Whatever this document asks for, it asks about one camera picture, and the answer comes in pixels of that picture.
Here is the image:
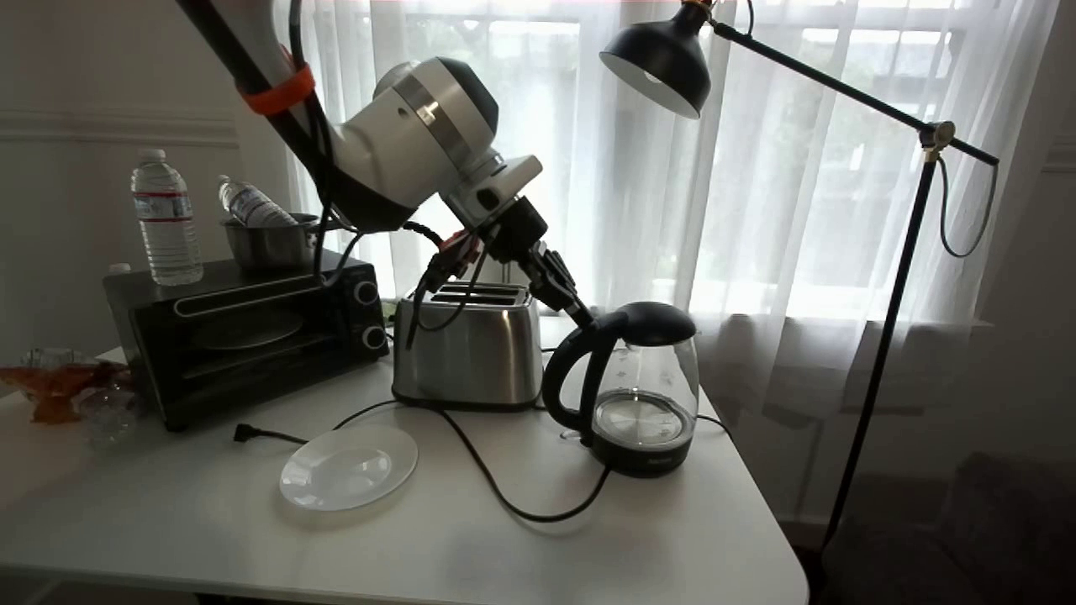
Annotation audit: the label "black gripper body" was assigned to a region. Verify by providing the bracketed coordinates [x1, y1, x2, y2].
[480, 199, 565, 283]

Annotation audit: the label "glass electric kettle black handle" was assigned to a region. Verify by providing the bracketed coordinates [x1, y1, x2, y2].
[538, 299, 707, 479]

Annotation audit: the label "silver two-slot toaster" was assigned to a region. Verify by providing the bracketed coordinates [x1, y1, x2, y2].
[390, 278, 547, 412]

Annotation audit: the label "black floor lamp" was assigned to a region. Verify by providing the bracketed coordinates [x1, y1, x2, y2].
[599, 0, 1003, 554]

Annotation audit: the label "white sheer curtain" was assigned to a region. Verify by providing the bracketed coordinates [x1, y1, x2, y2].
[271, 0, 1062, 531]

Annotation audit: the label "crumpled empty plastic bottle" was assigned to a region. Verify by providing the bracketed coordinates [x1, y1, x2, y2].
[215, 176, 303, 233]

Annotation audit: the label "white round plate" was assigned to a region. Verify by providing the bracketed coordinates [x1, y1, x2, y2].
[275, 421, 424, 520]

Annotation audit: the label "black toaster oven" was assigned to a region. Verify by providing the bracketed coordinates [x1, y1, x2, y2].
[102, 253, 394, 437]

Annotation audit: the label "tall clear water bottle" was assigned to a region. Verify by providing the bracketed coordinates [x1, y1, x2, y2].
[129, 149, 210, 289]

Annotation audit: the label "clear crumpled plastic bag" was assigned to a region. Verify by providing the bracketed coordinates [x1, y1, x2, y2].
[63, 381, 149, 454]

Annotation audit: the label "dark grey sofa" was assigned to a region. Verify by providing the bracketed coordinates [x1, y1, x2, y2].
[821, 447, 1076, 605]

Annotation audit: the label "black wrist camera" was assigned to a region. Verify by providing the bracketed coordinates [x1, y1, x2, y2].
[417, 229, 489, 303]

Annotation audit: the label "black kettle power cable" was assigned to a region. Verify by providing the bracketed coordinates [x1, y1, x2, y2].
[228, 395, 617, 526]

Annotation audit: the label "steel pot black handle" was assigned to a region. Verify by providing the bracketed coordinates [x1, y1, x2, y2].
[219, 213, 324, 283]

